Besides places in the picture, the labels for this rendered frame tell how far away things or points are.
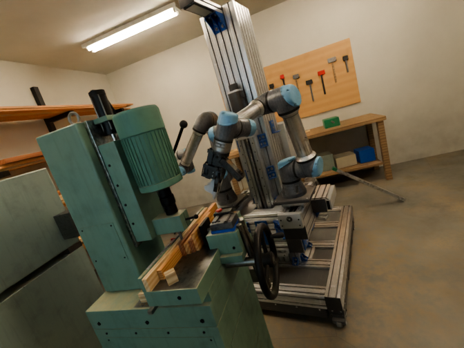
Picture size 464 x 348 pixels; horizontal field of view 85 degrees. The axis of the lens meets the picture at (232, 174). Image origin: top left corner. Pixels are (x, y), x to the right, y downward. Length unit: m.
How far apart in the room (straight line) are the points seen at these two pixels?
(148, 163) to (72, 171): 0.32
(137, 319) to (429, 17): 4.59
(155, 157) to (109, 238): 0.41
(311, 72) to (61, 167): 3.66
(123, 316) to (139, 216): 0.39
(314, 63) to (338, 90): 0.54
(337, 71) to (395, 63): 0.77
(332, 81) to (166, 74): 2.65
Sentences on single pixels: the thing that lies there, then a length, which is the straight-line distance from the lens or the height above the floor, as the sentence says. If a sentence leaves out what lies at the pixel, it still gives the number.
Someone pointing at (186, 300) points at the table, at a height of 0.86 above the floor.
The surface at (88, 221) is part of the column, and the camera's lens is 1.22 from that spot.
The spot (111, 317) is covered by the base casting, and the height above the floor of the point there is 0.77.
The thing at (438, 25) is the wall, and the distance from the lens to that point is 4.72.
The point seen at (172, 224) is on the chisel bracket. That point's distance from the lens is 1.09.
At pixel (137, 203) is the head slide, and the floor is 1.16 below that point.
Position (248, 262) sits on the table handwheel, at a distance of 1.08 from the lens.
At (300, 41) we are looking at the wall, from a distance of 4.31.
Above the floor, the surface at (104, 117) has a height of 1.51.
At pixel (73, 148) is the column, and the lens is 1.14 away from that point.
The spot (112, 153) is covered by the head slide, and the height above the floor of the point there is 1.38.
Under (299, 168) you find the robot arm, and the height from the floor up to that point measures 1.00.
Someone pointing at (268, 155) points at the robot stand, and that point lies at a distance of 1.77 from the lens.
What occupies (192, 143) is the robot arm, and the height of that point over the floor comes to 1.28.
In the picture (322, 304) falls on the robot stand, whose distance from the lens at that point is 1.80.
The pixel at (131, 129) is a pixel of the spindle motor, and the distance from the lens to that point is 0.98.
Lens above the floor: 1.38
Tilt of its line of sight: 12 degrees down
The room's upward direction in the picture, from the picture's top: 17 degrees counter-clockwise
